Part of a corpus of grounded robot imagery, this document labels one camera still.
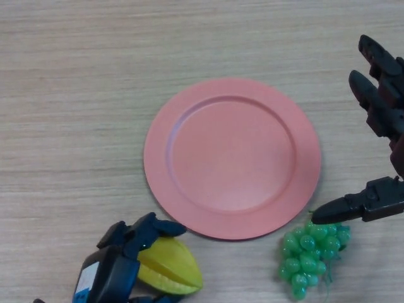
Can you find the pink round plate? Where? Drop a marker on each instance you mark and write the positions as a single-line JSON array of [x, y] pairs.
[[233, 154]]

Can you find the yellow starfruit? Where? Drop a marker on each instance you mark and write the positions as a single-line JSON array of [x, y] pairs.
[[173, 268]]

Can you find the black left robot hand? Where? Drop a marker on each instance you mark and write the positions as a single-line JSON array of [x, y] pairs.
[[107, 271]]

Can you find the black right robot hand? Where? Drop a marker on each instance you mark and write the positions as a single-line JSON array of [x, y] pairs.
[[383, 109]]

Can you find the green grape bunch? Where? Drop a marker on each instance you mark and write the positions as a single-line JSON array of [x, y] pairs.
[[301, 255]]

